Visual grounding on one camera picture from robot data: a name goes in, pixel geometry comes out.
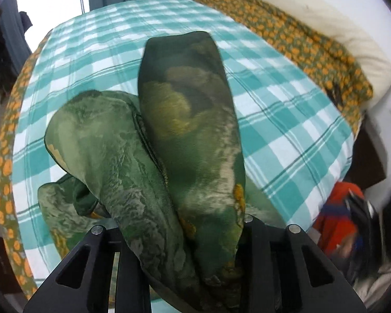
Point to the teal checked blanket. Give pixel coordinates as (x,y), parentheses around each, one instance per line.
(280,137)

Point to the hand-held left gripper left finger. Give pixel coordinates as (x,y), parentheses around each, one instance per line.
(130,287)

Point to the red and blue clothing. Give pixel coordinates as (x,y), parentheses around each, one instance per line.
(335,208)

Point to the white cloth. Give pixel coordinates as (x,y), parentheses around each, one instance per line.
(387,280)

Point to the narrow blue curtain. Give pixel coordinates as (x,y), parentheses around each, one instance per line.
(14,36)

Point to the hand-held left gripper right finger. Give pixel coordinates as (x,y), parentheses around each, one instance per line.
(257,254)

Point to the cream pillow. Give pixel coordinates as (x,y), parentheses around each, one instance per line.
(361,49)

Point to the green printed garment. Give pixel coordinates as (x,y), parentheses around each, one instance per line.
(189,120)

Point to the dark hanging cloth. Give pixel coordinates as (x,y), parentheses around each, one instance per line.
(26,21)

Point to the dark wooden furniture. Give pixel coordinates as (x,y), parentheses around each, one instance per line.
(0,267)
(368,159)

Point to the black bag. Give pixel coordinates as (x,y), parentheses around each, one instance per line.
(361,215)

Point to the orange floral bedsheet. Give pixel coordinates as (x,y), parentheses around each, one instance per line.
(312,45)

